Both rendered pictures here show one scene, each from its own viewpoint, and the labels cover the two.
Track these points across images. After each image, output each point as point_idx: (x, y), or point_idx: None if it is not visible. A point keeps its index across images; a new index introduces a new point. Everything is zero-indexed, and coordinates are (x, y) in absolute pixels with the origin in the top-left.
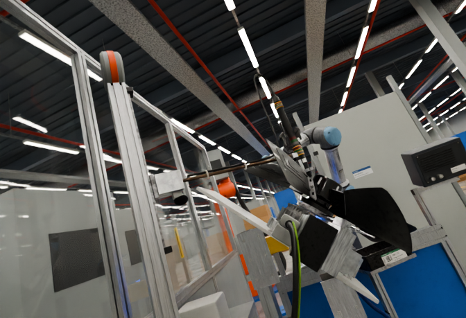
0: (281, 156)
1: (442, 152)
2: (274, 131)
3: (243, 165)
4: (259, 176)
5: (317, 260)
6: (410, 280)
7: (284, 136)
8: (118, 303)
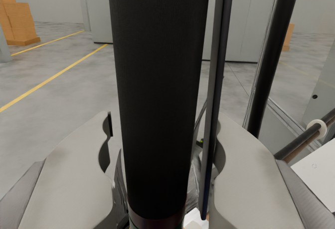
0: (202, 107)
1: None
2: (256, 84)
3: (323, 128)
4: (334, 213)
5: None
6: None
7: (218, 163)
8: None
